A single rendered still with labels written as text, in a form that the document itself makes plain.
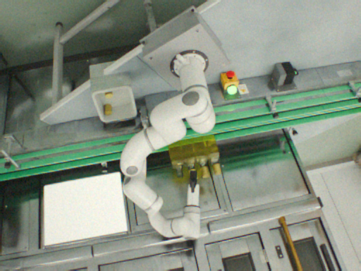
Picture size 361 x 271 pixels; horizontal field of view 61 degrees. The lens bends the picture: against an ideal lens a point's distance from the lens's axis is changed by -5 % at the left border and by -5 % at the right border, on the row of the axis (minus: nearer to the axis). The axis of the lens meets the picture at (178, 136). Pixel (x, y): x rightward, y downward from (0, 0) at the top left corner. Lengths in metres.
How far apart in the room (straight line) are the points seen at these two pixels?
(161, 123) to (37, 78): 1.38
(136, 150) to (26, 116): 1.11
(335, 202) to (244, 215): 3.72
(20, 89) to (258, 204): 1.61
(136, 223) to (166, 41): 0.84
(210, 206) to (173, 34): 0.83
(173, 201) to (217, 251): 0.32
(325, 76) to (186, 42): 0.84
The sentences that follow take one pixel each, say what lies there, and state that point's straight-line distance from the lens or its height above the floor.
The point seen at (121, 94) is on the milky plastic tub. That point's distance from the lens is 1.54.
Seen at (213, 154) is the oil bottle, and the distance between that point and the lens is 1.54.
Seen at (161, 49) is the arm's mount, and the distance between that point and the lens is 1.24.
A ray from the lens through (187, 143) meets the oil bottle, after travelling 1.57.
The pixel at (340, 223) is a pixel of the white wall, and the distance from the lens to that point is 5.17.
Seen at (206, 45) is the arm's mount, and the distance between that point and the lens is 1.26.
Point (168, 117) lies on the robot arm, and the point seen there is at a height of 1.16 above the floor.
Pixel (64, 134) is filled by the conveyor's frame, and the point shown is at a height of 0.83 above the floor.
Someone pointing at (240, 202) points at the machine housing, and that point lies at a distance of 1.66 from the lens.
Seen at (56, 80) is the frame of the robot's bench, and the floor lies 0.51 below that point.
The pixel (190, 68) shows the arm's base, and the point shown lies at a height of 0.93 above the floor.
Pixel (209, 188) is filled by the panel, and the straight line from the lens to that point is 1.63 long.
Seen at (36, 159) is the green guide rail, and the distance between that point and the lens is 1.67.
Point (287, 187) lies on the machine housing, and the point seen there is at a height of 1.24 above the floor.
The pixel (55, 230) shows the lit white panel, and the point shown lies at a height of 1.24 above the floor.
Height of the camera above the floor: 1.76
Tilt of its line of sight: 31 degrees down
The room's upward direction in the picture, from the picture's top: 167 degrees clockwise
